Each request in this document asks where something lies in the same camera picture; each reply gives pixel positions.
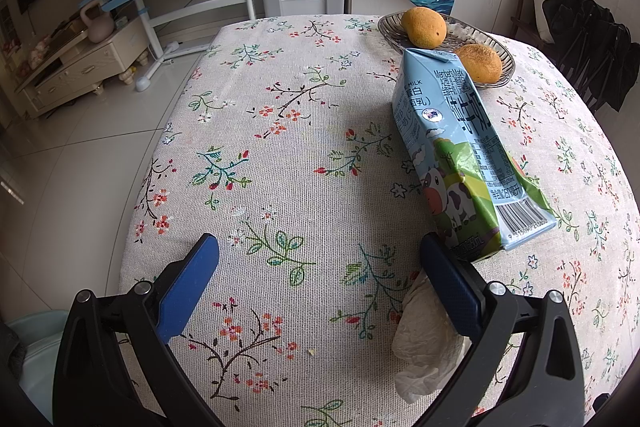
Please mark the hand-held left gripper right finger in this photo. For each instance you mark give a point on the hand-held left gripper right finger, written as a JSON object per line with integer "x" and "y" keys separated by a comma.
{"x": 450, "y": 287}

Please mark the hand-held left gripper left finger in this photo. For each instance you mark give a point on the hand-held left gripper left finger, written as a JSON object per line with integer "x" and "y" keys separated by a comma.
{"x": 187, "y": 287}

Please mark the white tissue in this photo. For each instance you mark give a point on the white tissue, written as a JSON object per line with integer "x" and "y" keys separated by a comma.
{"x": 425, "y": 342}

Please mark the blue milk carton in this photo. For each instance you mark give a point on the blue milk carton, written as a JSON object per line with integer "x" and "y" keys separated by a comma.
{"x": 450, "y": 132}

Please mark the light blue plastic stool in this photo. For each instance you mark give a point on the light blue plastic stool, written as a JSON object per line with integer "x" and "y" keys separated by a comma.
{"x": 35, "y": 347}

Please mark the floral tablecloth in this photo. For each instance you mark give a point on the floral tablecloth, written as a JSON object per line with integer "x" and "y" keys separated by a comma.
{"x": 300, "y": 147}

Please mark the yellow mango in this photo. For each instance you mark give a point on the yellow mango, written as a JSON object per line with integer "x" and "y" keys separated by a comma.
{"x": 424, "y": 28}
{"x": 479, "y": 64}

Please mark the cream television cabinet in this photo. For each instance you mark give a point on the cream television cabinet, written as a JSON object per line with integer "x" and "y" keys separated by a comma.
{"x": 85, "y": 67}

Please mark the grey glass fruit plate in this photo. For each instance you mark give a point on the grey glass fruit plate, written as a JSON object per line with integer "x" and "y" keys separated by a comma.
{"x": 390, "y": 29}

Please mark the pink jug vase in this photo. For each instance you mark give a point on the pink jug vase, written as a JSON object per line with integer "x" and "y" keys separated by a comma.
{"x": 97, "y": 27}

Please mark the small pink figurine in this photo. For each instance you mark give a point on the small pink figurine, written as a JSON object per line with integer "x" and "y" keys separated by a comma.
{"x": 36, "y": 57}

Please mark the black folding chairs stack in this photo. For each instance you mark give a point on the black folding chairs stack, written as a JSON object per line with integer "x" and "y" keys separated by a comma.
{"x": 590, "y": 32}

